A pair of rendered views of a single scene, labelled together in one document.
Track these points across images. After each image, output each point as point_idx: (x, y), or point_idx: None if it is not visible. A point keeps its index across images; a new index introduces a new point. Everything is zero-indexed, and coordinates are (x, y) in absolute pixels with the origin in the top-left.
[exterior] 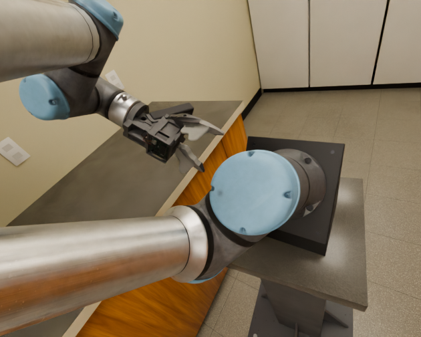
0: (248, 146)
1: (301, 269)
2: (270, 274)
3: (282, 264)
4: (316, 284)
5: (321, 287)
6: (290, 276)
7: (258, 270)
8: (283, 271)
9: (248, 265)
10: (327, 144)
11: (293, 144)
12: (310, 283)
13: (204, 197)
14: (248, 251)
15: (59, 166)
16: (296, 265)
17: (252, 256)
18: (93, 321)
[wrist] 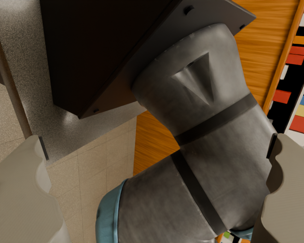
0: (174, 13)
1: (128, 107)
2: (108, 130)
3: (115, 114)
4: (137, 111)
5: (140, 110)
6: (122, 119)
7: (99, 135)
8: (117, 119)
9: (88, 139)
10: (249, 18)
11: (232, 15)
12: (134, 113)
13: (208, 232)
14: (79, 127)
15: None
16: (124, 107)
17: (87, 128)
18: None
